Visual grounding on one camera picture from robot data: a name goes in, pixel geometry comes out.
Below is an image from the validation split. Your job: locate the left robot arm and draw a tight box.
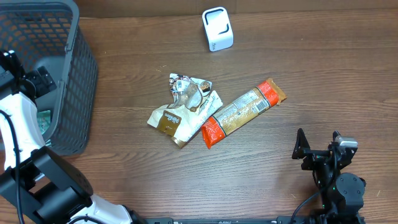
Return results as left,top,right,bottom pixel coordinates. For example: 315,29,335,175
1,50,142,224

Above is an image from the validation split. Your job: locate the orange biscuit package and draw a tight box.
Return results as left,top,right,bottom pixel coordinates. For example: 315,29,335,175
201,78,287,148

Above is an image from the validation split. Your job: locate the grey plastic shopping basket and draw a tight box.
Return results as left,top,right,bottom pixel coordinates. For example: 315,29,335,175
1,1,98,156

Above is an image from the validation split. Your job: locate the teal wipes packet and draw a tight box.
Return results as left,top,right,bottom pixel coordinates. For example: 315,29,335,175
37,110,51,134

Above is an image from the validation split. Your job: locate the white brown snack pouch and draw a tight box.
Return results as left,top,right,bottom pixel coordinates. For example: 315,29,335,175
147,73,223,147

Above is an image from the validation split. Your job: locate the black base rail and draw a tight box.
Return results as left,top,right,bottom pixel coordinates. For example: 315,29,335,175
136,216,366,224

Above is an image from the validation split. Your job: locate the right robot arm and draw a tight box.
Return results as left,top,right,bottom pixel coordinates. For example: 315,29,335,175
289,128,366,223

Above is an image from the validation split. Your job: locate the white barcode scanner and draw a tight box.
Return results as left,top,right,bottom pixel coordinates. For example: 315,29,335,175
202,6,234,52

